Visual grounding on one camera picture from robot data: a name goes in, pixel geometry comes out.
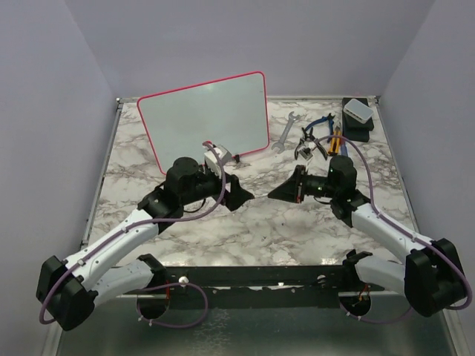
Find white rectangular box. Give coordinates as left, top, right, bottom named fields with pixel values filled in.
left=343, top=99, right=373, bottom=124

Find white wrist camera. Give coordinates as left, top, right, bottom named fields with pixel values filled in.
left=298, top=146, right=313, bottom=162
left=203, top=141, right=232, bottom=178

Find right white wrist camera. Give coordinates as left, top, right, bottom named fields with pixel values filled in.
left=298, top=146, right=313, bottom=162

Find yellow black utility knife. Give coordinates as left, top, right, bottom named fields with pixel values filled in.
left=327, top=125, right=341, bottom=156

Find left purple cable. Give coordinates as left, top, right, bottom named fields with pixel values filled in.
left=39, top=139, right=228, bottom=329

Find silver open-end wrench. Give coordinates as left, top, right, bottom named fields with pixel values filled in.
left=272, top=111, right=303, bottom=154

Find blue handled pliers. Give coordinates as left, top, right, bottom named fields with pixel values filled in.
left=303, top=113, right=335, bottom=143

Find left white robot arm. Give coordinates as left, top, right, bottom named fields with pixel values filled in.
left=36, top=157, right=254, bottom=331

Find black rectangular box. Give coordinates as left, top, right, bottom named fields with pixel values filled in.
left=341, top=97, right=374, bottom=143

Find pink framed whiteboard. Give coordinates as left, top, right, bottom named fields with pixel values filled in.
left=137, top=71, right=270, bottom=174

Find black handled pliers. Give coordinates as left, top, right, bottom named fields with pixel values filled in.
left=294, top=129, right=328, bottom=160

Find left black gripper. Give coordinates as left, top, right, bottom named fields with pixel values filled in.
left=182, top=163, right=253, bottom=210

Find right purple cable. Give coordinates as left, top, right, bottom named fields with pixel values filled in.
left=315, top=135, right=469, bottom=326

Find purple cable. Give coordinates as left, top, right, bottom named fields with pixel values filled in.
left=39, top=139, right=228, bottom=329
left=315, top=135, right=469, bottom=326

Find blue screwdriver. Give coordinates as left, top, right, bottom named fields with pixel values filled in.
left=340, top=136, right=349, bottom=157

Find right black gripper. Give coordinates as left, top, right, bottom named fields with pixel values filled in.
left=269, top=165, right=339, bottom=203

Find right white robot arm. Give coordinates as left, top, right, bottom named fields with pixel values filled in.
left=268, top=156, right=473, bottom=317

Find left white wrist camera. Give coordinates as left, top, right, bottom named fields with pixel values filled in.
left=203, top=141, right=232, bottom=178

